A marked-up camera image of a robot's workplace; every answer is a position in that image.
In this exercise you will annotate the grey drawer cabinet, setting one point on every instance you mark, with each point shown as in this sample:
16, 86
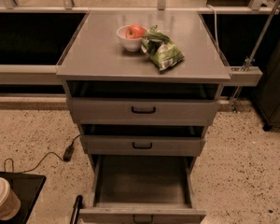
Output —
96, 61

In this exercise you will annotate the grey top drawer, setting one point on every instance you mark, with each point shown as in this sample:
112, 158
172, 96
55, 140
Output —
140, 107

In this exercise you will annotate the grey drawer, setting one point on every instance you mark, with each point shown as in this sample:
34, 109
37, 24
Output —
140, 107
142, 140
141, 190

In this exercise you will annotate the grey middle drawer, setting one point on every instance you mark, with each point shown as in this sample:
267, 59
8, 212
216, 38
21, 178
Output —
142, 140

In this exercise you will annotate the grey bottom drawer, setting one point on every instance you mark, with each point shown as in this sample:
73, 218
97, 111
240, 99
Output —
141, 190

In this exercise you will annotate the green chip bag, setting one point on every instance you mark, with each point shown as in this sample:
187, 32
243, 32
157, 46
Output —
161, 50

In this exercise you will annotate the white bowl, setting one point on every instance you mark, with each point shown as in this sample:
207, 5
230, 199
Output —
129, 44

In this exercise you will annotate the red apple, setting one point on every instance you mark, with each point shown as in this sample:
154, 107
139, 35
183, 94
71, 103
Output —
135, 31

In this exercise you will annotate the dark cabinet on right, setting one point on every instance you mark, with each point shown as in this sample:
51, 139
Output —
266, 96

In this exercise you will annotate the black side table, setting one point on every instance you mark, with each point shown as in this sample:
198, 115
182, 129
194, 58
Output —
27, 187

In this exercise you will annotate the paper coffee cup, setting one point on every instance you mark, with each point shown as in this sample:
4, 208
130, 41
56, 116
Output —
10, 204

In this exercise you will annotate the black handle bar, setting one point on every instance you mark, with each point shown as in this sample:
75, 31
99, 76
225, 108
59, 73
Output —
76, 207

